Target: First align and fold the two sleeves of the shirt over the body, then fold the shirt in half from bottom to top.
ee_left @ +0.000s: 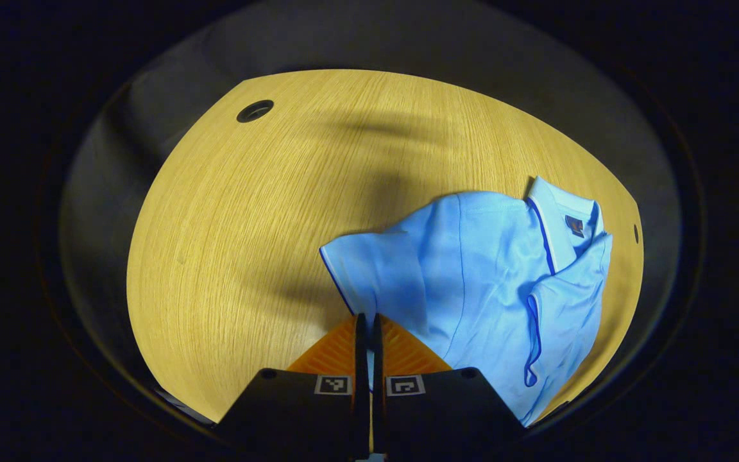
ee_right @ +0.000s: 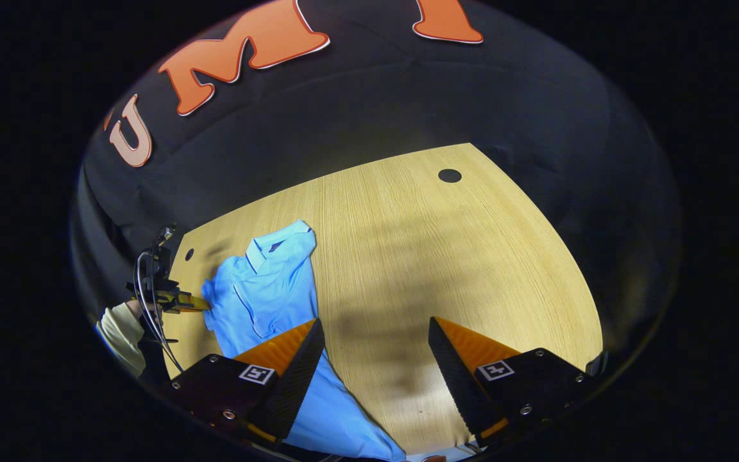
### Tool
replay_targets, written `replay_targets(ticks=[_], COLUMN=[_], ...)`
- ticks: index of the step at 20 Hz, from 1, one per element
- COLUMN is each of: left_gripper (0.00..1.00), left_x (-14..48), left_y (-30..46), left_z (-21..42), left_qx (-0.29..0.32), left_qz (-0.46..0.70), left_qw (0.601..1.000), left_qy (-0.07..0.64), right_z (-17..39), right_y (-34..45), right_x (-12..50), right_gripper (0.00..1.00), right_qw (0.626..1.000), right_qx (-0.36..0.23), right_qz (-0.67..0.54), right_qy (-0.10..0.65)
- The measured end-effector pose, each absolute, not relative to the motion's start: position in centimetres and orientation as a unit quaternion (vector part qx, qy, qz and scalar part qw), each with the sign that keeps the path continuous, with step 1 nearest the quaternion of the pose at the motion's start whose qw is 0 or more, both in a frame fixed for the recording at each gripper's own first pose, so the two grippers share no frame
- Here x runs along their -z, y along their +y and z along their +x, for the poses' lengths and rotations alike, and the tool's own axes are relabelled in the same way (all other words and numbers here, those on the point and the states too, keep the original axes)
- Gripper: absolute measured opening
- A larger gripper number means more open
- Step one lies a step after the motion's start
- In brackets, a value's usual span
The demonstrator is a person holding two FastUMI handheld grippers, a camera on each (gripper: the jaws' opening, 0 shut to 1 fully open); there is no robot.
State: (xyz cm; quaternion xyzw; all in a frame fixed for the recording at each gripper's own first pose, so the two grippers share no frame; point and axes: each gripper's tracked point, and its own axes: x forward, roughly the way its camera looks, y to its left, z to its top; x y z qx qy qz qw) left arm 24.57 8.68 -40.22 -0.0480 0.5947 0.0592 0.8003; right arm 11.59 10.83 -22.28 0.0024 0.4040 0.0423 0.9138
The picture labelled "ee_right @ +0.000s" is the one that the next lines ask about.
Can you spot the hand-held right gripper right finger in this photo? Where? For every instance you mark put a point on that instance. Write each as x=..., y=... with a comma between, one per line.
x=459, y=388

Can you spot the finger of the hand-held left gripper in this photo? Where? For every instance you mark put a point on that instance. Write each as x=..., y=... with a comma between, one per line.
x=183, y=301

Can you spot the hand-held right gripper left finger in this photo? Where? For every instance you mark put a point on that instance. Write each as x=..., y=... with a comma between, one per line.
x=292, y=391

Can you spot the light blue T-shirt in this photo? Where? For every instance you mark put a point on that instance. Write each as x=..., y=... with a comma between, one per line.
x=267, y=289

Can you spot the black table edge bracket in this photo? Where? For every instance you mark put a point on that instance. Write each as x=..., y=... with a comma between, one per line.
x=597, y=364

